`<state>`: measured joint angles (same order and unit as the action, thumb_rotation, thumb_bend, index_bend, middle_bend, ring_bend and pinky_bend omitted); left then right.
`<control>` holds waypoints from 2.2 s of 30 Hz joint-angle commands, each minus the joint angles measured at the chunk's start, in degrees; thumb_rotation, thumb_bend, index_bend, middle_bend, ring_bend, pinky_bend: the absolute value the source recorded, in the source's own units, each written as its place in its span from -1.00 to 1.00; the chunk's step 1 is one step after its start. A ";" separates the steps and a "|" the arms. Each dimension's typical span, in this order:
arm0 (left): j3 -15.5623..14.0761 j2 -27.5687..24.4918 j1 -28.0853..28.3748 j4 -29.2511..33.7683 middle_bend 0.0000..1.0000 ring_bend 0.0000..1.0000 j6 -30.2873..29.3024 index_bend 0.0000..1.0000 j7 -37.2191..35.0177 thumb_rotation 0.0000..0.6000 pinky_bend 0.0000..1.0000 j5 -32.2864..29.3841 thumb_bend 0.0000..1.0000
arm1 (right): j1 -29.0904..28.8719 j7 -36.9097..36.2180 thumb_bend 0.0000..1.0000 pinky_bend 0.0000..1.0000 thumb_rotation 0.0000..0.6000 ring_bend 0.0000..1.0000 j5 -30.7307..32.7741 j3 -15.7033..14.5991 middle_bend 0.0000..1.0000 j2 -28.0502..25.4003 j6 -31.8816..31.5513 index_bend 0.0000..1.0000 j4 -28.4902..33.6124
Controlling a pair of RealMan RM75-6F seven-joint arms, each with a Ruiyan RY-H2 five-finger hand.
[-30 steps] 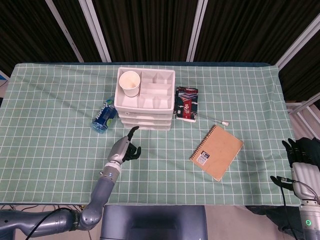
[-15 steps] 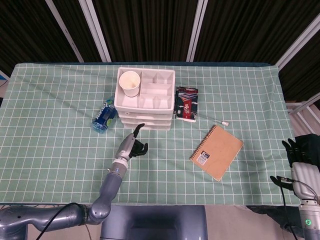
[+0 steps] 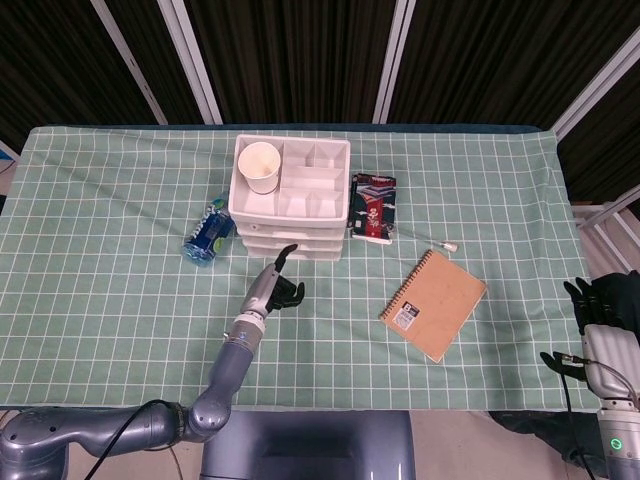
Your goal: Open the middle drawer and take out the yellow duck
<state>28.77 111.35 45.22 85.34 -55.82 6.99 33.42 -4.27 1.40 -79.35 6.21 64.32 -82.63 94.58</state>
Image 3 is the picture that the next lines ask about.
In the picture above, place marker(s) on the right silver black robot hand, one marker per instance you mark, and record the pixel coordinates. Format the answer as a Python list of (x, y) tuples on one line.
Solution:
[(612, 355)]

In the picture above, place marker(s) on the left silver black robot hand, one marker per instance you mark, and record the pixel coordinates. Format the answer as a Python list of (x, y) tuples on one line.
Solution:
[(262, 295)]

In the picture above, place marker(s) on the white plastic drawer organizer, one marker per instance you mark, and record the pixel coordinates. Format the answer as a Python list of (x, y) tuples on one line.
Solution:
[(310, 175)]

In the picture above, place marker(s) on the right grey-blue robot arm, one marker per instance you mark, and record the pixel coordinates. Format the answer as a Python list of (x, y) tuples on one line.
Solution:
[(622, 445)]

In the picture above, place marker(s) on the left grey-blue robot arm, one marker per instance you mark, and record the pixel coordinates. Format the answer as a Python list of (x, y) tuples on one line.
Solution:
[(230, 370)]

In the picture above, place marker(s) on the blue plastic water bottle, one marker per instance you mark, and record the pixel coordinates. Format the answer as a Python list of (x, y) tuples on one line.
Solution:
[(207, 235)]

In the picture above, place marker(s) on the green checkered tablecloth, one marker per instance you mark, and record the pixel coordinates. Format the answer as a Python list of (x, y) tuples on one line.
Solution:
[(150, 310)]

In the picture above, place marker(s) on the white paper cup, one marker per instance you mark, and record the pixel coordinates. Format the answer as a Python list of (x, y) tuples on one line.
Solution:
[(259, 162)]

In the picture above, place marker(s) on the aluminium extrusion rack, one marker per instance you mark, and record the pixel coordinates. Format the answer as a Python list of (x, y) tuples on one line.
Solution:
[(610, 215)]

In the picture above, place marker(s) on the red black snack packet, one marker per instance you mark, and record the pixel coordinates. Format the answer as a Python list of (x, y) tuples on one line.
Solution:
[(372, 205)]

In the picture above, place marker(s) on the grey-blue robot torso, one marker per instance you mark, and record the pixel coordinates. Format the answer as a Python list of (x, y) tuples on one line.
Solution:
[(305, 445)]

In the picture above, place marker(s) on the kraft spiral notebook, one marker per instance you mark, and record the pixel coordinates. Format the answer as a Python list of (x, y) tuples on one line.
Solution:
[(435, 305)]

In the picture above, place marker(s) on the white pen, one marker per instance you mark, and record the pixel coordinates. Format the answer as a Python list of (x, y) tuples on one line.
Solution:
[(450, 246)]

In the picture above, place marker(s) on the white frame post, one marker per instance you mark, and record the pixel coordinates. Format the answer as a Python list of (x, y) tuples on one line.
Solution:
[(595, 90), (130, 65), (392, 65), (192, 65)]

